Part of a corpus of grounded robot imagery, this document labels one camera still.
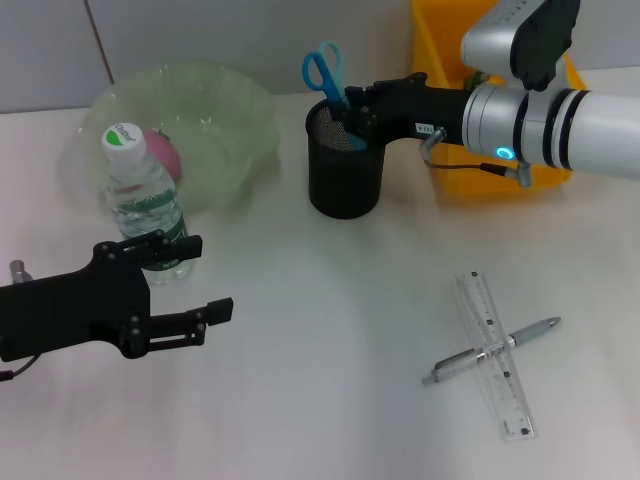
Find black mesh pen holder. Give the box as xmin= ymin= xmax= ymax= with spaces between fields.
xmin=305 ymin=97 xmax=387 ymax=220

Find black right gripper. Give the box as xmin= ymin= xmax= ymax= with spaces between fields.
xmin=330 ymin=72 xmax=470 ymax=147

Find pale green glass fruit plate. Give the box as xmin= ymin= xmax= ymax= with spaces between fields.
xmin=76 ymin=61 xmax=281 ymax=215

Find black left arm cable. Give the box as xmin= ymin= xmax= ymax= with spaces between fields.
xmin=0 ymin=352 xmax=39 ymax=382

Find yellow plastic bin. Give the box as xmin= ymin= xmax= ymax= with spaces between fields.
xmin=410 ymin=0 xmax=587 ymax=202

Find clear plastic ruler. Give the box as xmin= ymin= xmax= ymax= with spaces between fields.
xmin=453 ymin=271 xmax=537 ymax=443

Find pink toy peach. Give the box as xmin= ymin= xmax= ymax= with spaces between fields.
xmin=141 ymin=128 xmax=184 ymax=182

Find blue scissors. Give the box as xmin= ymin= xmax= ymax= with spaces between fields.
xmin=301 ymin=40 xmax=370 ymax=151

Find clear green-label water bottle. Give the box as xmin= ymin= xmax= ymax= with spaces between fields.
xmin=101 ymin=120 xmax=197 ymax=287

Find grey clear pen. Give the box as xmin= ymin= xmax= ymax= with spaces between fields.
xmin=422 ymin=316 xmax=562 ymax=387

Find grey right arm cable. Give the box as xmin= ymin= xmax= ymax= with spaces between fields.
xmin=418 ymin=126 xmax=534 ymax=189

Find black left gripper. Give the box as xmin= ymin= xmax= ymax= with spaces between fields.
xmin=0 ymin=228 xmax=235 ymax=362

